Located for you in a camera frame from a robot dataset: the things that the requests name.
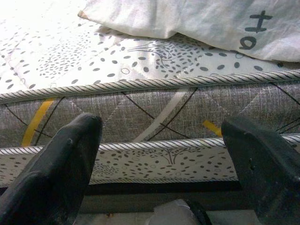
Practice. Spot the dark bed frame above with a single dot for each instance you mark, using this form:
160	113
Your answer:
164	188

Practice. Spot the thin patterned under mattress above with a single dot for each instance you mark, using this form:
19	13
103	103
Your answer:
164	164

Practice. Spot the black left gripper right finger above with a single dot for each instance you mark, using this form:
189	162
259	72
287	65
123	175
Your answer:
269	175

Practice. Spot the white pillow with tree print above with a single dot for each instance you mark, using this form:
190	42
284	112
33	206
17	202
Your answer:
187	18

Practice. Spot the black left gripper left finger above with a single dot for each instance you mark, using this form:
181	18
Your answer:
51	168

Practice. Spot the grey patterned quilted mattress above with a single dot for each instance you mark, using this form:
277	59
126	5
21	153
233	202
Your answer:
70	58

